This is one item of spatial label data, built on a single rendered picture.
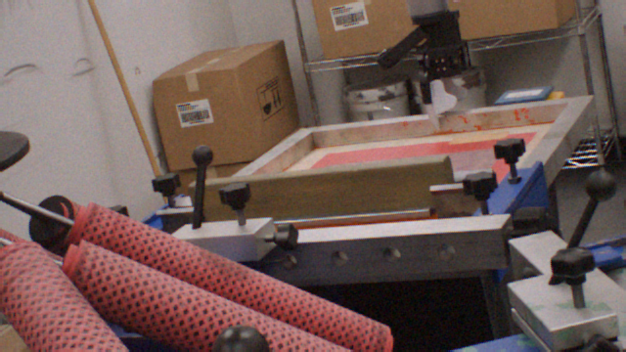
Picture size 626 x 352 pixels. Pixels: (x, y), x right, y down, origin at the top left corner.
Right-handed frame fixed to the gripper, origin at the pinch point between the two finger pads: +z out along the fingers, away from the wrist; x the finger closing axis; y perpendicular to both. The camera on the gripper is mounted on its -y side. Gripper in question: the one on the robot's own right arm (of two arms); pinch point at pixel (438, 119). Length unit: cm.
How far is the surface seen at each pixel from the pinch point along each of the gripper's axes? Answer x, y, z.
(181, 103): 215, -183, 30
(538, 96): 15.3, 15.7, 1.1
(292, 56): 309, -172, 31
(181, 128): 215, -186, 40
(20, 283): -149, 20, -26
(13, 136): -132, 9, -33
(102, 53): 193, -200, 1
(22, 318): -150, 20, -24
